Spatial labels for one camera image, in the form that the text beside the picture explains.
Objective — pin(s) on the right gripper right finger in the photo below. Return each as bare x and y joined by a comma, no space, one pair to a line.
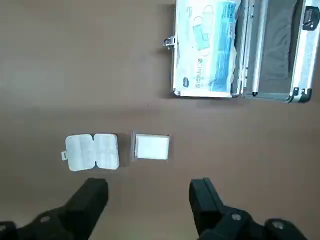
212,220

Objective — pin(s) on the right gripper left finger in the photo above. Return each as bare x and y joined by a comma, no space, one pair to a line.
75,215

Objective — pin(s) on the clear plastic medicine box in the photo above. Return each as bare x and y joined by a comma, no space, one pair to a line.
90,152

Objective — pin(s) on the white bandage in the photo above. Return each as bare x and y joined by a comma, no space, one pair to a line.
152,147

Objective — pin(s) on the aluminium medical kit case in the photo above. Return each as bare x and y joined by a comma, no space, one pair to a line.
257,62

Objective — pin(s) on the blue white mask packet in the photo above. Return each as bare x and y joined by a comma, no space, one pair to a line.
200,50

